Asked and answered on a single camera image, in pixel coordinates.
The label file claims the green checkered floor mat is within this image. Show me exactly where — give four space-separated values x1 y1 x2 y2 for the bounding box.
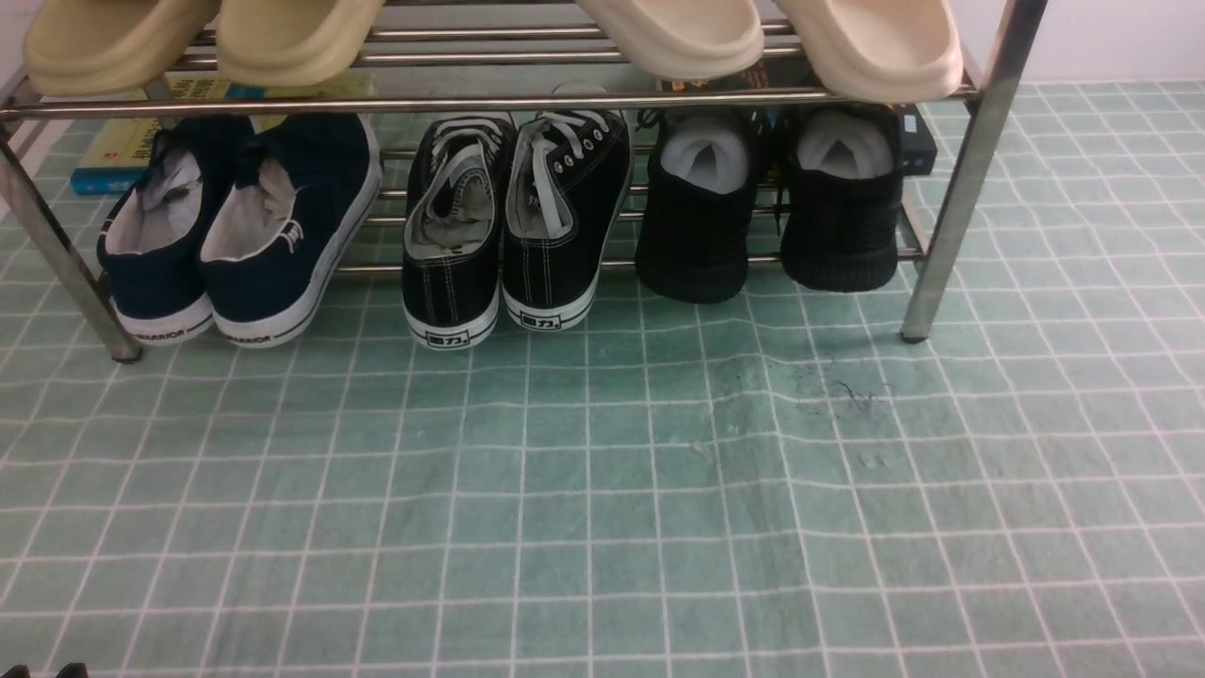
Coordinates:
1 82 1204 677

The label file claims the navy right canvas shoe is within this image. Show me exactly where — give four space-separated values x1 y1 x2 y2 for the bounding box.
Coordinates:
198 113 382 348

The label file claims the navy canvas shoe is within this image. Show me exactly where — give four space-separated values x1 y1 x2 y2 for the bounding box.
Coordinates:
198 113 382 348
96 116 255 344

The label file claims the black white left sneaker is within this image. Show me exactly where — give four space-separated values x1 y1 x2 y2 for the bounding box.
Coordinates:
401 112 518 350

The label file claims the cream left slipper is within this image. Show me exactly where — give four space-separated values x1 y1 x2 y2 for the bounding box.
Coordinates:
577 1 764 81

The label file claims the black white sneaker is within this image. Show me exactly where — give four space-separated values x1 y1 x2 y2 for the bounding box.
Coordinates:
501 110 634 334
401 112 518 350

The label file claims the yellow slipper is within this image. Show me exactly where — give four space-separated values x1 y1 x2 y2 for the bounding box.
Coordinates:
24 1 221 96
216 1 386 87

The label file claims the cream slipper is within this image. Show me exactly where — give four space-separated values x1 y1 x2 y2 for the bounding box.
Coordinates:
776 1 964 105
577 1 764 81

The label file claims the navy left canvas shoe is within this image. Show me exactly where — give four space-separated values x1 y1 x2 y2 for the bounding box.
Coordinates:
96 116 255 344

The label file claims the yellow left slipper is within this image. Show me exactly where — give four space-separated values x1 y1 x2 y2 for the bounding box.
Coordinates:
24 1 221 96

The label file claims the cream right slipper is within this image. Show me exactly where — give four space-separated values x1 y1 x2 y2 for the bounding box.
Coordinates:
776 1 964 105

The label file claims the black white right sneaker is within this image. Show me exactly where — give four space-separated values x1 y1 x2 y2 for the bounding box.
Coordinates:
501 110 634 334

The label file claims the yellow right slipper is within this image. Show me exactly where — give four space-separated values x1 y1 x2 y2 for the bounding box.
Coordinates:
216 1 386 87

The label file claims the yellow blue book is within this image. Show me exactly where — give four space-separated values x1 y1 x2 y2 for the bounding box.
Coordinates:
70 72 375 196

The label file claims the metal shoe rack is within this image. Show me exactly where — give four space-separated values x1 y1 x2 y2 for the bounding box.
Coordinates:
2 1 1050 364

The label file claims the black knit shoe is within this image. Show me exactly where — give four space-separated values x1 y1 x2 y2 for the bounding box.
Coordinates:
635 108 772 303
775 105 904 293

